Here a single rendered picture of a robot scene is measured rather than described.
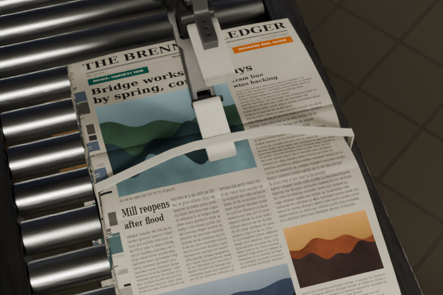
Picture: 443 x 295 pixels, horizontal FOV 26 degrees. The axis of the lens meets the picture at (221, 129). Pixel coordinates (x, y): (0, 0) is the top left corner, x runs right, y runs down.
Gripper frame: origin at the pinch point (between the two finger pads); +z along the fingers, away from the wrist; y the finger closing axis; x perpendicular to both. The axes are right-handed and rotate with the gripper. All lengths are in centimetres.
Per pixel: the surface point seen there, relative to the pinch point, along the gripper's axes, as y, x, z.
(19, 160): 42, 24, -24
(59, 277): 40.5, 21.7, -4.2
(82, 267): 40.3, 18.5, -4.7
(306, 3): 131, -51, -103
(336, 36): 130, -55, -89
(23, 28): 44, 20, -49
